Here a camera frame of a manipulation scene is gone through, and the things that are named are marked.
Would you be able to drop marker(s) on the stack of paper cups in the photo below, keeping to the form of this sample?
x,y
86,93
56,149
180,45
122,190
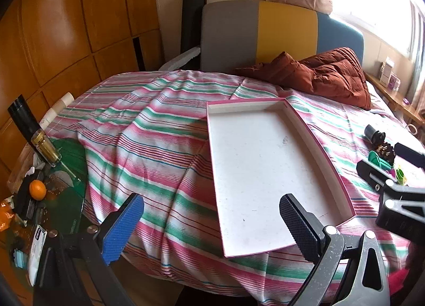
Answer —
x,y
58,110

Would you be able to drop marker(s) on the tangerine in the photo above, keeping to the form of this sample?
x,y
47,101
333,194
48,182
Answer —
x,y
37,190

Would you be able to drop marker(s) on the orange packet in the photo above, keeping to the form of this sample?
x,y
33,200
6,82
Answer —
x,y
6,218

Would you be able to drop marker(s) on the grey yellow blue headboard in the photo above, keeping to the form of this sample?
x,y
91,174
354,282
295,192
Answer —
x,y
229,33

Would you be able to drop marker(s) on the wooden shelf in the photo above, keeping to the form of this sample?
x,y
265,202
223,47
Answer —
x,y
398,106

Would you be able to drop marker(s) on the white pink-edged box tray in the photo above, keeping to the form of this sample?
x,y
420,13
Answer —
x,y
265,173

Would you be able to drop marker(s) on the white foam sheet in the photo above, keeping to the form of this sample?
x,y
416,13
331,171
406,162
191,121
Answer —
x,y
179,58

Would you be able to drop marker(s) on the person's red clothing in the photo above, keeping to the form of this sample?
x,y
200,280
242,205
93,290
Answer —
x,y
400,281

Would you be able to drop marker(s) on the brown beaded wooden massager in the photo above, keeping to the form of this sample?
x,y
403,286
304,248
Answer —
x,y
386,153

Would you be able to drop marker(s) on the black ribbed cylinder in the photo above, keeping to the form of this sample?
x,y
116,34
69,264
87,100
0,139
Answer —
x,y
373,134

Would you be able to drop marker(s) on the teal green scoop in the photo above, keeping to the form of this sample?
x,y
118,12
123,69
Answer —
x,y
378,161

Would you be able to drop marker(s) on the black rolled mat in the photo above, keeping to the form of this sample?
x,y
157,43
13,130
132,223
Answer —
x,y
191,20

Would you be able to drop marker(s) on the white card box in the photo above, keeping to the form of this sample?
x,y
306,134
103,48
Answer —
x,y
37,252

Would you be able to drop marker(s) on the striped bed sheet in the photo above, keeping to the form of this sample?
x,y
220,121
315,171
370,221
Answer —
x,y
149,146

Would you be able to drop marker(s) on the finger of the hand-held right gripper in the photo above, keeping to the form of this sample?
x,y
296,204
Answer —
x,y
410,156
365,167

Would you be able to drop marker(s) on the purple box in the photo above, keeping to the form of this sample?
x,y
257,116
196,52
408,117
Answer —
x,y
394,81

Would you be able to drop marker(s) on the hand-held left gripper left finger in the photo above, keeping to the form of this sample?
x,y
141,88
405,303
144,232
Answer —
x,y
123,226

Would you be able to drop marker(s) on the green glass table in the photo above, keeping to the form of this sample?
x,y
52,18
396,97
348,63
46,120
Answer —
x,y
69,166

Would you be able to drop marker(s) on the white pillow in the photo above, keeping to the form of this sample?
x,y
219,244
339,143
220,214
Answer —
x,y
375,93

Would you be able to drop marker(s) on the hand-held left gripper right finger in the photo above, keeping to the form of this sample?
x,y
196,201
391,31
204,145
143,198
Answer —
x,y
298,223

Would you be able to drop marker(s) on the black wallet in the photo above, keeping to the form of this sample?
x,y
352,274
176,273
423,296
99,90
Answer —
x,y
25,199

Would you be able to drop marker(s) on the brown quilted jacket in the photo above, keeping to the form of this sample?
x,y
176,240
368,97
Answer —
x,y
332,73

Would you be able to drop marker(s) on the wooden wardrobe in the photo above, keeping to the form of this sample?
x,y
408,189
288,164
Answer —
x,y
66,27

